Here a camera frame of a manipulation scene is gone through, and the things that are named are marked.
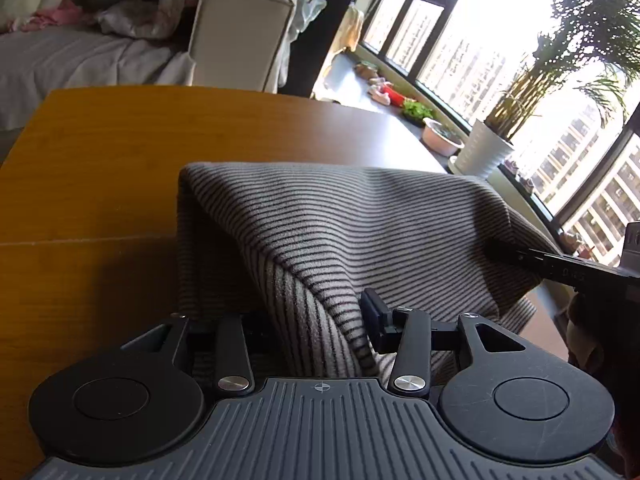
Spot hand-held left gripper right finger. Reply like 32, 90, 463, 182
359, 287, 528, 403

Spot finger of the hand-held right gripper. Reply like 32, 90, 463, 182
484, 236, 576, 287

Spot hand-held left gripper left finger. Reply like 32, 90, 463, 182
120, 311, 256, 397

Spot grey striped garment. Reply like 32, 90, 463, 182
176, 161, 563, 382

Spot person's right hand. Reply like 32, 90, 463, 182
565, 291, 608, 378

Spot small potted succulent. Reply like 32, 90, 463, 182
502, 157, 537, 196

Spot potted palm in white pot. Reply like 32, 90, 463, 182
450, 0, 640, 182

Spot pink basin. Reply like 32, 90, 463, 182
421, 118, 466, 157

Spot green leafy vegetables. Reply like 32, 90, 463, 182
401, 100, 436, 126

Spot pink slippers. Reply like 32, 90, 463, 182
366, 77, 393, 106

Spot yellow hanging cloth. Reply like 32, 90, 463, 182
339, 7, 366, 54

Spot cream armchair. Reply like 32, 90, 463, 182
189, 0, 297, 94

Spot white sofa cover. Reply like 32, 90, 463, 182
0, 25, 197, 132

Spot pile of laundry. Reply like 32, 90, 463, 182
0, 0, 301, 43

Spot black window frame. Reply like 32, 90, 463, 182
350, 0, 640, 241

